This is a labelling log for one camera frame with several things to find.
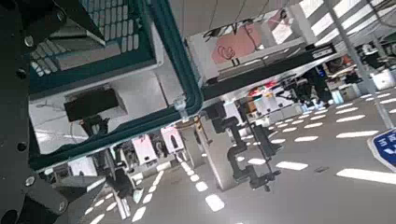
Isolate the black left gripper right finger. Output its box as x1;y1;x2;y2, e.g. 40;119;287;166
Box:
18;175;107;224

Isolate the black power adapter box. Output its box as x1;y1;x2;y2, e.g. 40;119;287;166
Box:
64;88;126;123

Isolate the red pink package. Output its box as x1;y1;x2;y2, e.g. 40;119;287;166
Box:
248;82;278;98

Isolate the teal plastic crate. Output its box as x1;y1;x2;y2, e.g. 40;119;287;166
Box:
27;0;205;172

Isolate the white pink display stand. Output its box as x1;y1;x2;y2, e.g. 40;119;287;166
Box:
131;134;159;166
160;125;185;156

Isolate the slanted grey metal pole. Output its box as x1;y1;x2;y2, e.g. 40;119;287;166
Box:
323;0;395;129

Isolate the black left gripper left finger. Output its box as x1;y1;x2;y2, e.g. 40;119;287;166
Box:
8;0;106;55

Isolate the blue road sign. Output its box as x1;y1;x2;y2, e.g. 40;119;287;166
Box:
367;128;396;174

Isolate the white storage box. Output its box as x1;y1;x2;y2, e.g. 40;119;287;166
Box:
372;69;396;91

